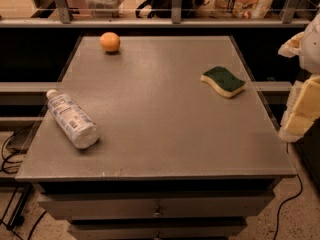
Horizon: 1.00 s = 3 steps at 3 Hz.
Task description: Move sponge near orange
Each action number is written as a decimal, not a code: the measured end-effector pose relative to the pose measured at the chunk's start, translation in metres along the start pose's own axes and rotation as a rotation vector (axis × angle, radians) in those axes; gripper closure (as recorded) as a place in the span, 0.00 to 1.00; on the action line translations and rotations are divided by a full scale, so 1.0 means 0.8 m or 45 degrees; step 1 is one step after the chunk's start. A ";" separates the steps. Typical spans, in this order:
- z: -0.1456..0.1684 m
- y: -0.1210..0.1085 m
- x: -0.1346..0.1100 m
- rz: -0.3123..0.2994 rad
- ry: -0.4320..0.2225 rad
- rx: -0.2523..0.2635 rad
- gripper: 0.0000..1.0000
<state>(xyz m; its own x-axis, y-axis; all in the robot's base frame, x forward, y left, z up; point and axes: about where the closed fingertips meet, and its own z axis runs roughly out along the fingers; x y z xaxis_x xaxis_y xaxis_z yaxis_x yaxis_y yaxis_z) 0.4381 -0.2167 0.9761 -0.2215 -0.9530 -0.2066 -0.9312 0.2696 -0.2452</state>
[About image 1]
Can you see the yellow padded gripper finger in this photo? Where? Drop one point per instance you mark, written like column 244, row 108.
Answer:
column 292, row 47
column 303, row 109

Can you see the green and yellow sponge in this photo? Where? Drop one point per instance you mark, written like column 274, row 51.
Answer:
column 223, row 82

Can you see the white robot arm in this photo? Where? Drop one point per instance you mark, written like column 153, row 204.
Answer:
column 309, row 59

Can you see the dark bag on shelf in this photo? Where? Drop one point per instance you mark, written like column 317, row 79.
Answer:
column 165, row 8

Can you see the grey drawer cabinet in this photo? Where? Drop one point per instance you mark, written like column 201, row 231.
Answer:
column 174, row 160

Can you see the orange fruit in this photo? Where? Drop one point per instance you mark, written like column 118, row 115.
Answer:
column 110, row 42

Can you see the clear plastic container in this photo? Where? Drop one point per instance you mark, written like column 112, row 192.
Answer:
column 104, row 8

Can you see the clear plastic water bottle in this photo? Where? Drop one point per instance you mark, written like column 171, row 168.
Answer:
column 75, row 123

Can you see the grey metal shelf rail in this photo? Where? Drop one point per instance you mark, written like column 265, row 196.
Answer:
column 76, row 14

